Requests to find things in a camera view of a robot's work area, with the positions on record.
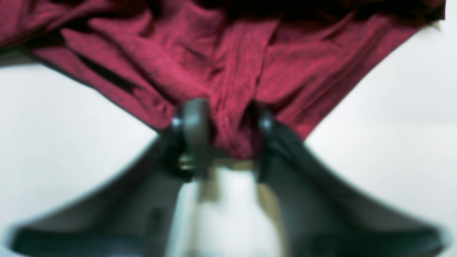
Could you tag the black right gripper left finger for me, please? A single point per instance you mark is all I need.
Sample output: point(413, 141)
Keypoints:
point(132, 215)

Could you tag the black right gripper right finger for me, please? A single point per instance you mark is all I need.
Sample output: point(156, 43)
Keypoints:
point(324, 216)

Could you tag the dark red t-shirt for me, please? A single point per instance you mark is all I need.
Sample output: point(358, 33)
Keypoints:
point(301, 58)

